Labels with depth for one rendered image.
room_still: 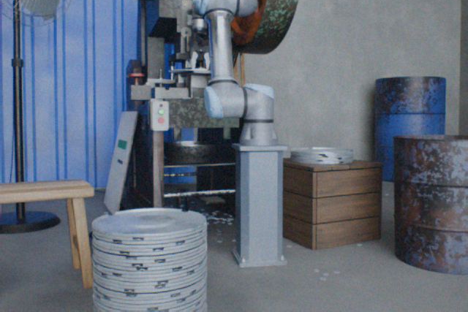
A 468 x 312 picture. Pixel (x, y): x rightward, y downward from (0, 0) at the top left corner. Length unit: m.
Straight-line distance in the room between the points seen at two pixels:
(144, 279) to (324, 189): 1.05
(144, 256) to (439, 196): 1.08
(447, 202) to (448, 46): 3.64
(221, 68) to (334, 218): 0.80
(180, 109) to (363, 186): 0.93
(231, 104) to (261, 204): 0.39
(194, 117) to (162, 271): 1.29
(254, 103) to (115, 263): 0.85
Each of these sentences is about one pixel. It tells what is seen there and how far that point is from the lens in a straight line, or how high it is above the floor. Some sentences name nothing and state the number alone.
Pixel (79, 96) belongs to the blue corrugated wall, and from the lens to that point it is 3.54.
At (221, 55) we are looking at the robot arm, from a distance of 1.75.
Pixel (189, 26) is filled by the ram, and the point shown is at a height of 1.03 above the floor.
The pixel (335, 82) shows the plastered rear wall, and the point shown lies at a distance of 4.33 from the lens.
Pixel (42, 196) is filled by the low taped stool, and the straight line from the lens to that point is 1.53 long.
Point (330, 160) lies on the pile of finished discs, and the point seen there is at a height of 0.36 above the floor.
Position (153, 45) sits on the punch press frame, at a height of 0.96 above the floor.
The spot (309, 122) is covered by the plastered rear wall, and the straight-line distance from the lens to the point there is 4.17.
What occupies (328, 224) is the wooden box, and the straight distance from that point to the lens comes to 2.00.
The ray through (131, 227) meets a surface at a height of 0.29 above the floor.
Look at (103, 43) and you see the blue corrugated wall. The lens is 3.59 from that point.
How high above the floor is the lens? 0.57
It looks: 3 degrees down
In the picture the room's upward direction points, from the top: straight up
